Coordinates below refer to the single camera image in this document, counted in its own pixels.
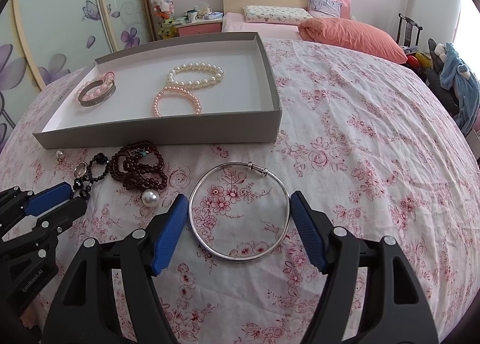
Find dark red bead necklace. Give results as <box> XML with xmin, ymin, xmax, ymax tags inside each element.
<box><xmin>107</xmin><ymin>140</ymin><xmax>170</xmax><ymax>191</ymax></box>

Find floral sliding wardrobe doors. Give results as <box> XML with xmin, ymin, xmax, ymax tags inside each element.
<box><xmin>1</xmin><ymin>0</ymin><xmax>152</xmax><ymax>144</ymax></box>

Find floral white pillow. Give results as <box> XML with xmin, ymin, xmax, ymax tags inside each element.
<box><xmin>243</xmin><ymin>5</ymin><xmax>312</xmax><ymax>25</ymax></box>

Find silver cuff bangle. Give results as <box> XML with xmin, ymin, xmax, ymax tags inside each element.
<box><xmin>77</xmin><ymin>79</ymin><xmax>116</xmax><ymax>108</ymax></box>

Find purple small pillow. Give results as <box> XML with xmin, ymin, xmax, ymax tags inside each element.
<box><xmin>307</xmin><ymin>0</ymin><xmax>343</xmax><ymax>17</ymax></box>

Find pink white nightstand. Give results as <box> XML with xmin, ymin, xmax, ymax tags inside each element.
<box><xmin>173</xmin><ymin>18</ymin><xmax>223</xmax><ymax>37</ymax></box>

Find white pearl bracelet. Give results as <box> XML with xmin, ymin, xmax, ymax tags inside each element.
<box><xmin>165</xmin><ymin>61</ymin><xmax>225</xmax><ymax>91</ymax></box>

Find dark wooden chair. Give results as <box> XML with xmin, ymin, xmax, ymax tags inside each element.
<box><xmin>396</xmin><ymin>13</ymin><xmax>423</xmax><ymax>47</ymax></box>

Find blue plush garment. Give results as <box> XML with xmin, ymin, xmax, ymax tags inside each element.
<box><xmin>439</xmin><ymin>43</ymin><xmax>479</xmax><ymax>135</ymax></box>

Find thin silver bangle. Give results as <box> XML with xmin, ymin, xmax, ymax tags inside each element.
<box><xmin>189</xmin><ymin>161</ymin><xmax>290</xmax><ymax>263</ymax></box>

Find large pearl earring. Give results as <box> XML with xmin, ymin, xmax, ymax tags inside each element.
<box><xmin>142</xmin><ymin>189</ymin><xmax>160</xmax><ymax>208</ymax></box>

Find small pink pearl bracelet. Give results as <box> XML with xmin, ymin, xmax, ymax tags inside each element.
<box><xmin>151</xmin><ymin>85</ymin><xmax>203</xmax><ymax>118</ymax></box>

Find folded coral quilt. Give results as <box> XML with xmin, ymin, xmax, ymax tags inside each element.
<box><xmin>298</xmin><ymin>17</ymin><xmax>408</xmax><ymax>64</ymax></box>

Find black bead bracelet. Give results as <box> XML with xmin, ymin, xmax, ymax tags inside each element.
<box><xmin>70</xmin><ymin>153</ymin><xmax>111</xmax><ymax>200</ymax></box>

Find pink floral bed sheet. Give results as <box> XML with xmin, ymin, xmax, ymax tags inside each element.
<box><xmin>0</xmin><ymin>37</ymin><xmax>480</xmax><ymax>344</ymax></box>

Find pink bed with headboard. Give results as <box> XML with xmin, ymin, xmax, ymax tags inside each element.
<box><xmin>220</xmin><ymin>0</ymin><xmax>353</xmax><ymax>40</ymax></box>

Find pink charm bead bracelet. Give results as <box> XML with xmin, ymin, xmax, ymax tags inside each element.
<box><xmin>76</xmin><ymin>70</ymin><xmax>116</xmax><ymax>102</ymax></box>

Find plush toy display tube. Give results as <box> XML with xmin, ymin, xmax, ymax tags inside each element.
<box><xmin>148</xmin><ymin>0</ymin><xmax>175</xmax><ymax>40</ymax></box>

